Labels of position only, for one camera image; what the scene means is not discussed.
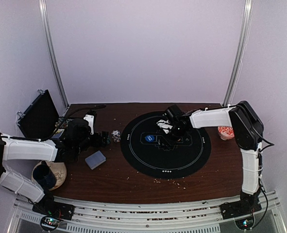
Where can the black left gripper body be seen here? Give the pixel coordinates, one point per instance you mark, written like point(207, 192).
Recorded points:
point(84, 144)

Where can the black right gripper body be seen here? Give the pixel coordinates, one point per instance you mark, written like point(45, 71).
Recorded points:
point(177, 133)

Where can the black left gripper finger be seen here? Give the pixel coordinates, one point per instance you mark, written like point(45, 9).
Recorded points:
point(105, 136)
point(104, 143)

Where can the blue small blind button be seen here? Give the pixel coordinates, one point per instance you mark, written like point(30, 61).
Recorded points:
point(149, 138)

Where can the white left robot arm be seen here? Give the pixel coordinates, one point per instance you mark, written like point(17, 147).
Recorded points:
point(18, 148)

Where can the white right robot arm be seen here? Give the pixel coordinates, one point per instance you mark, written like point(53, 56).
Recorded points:
point(248, 133)

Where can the blue cream 10 chip stack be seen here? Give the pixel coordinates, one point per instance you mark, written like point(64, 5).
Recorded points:
point(116, 136)

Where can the blue playing card deck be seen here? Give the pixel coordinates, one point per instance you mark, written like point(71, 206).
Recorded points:
point(95, 160)

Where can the round black poker mat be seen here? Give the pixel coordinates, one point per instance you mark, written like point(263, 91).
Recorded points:
point(163, 158)

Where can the beige patterned plate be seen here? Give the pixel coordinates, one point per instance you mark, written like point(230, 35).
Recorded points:
point(60, 172)

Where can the black poker set case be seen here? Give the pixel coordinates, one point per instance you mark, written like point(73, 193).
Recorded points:
point(41, 119)

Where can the red white patterned bowl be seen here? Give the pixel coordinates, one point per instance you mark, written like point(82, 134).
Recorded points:
point(225, 132)

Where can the dark blue mug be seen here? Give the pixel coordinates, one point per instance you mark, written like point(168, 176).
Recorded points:
point(44, 175)

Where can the aluminium frame post left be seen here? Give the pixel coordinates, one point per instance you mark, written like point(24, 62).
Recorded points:
point(52, 56)

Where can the aluminium frame post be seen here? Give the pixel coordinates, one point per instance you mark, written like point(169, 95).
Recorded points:
point(242, 44)
point(52, 56)

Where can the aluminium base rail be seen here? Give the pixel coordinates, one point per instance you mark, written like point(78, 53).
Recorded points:
point(184, 217)

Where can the aluminium frame post right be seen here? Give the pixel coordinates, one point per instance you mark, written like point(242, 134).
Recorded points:
point(242, 44)

